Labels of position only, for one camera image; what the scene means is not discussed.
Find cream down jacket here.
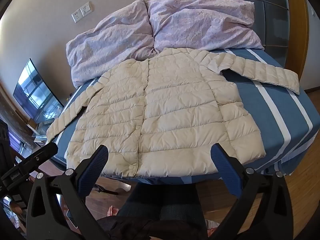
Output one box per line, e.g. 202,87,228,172
46,47,300,179

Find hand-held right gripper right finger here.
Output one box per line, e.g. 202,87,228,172
211,143,293,240

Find wooden wardrobe with glass doors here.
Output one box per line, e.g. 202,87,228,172
172,0,312,68

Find white wall socket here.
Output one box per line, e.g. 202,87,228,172
71,9,83,23

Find pink floral duvet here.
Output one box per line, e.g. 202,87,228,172
65,0,265,88

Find pink item on floor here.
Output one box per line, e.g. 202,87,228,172
107,205,120,217
204,219,222,235

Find person's legs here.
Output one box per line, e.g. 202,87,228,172
96,181,225,240

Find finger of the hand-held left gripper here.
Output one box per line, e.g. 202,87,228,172
15,143,59,172

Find television stand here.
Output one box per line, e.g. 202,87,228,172
26,120,54,148

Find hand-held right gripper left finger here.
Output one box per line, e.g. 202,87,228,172
26,144,109,233

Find flat screen television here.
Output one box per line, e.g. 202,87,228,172
12,58,65,124

